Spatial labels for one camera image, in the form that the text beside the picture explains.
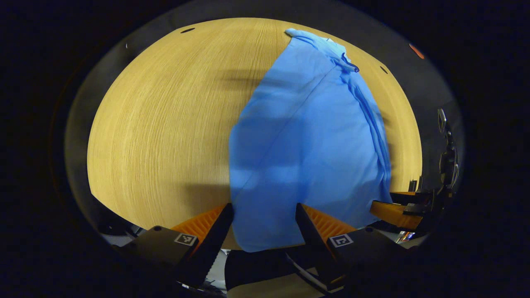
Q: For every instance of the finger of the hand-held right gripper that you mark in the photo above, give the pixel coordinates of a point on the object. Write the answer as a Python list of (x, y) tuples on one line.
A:
[(395, 215), (414, 198)]

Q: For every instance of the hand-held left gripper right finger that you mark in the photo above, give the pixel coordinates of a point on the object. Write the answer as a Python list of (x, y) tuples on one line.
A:
[(312, 244)]

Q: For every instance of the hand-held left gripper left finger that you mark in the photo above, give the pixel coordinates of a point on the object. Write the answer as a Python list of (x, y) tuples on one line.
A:
[(213, 244)]

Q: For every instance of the light blue T-shirt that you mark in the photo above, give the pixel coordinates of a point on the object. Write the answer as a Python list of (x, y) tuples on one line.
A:
[(306, 157)]

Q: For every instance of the dark cloth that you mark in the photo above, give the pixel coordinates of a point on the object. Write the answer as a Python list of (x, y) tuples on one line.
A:
[(256, 267)]

